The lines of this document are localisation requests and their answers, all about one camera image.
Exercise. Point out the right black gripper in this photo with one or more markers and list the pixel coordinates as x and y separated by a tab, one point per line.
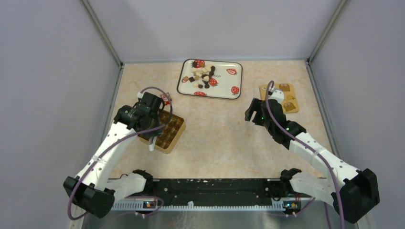
255	106

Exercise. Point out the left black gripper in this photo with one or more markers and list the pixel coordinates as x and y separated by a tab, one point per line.
156	116

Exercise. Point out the metal tongs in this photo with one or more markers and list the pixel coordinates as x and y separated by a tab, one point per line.
152	141

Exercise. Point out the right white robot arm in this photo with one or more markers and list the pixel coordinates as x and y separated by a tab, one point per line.
350	191

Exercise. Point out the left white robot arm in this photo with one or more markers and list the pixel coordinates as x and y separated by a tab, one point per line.
91	190

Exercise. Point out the wooden animal puzzle board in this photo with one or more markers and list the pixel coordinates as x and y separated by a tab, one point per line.
289	104

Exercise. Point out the strawberry pattern tray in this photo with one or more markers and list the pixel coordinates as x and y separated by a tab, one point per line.
228	75

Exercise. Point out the pile of chocolates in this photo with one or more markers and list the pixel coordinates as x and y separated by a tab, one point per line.
200	74

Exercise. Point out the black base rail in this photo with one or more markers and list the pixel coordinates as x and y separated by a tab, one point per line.
224	193

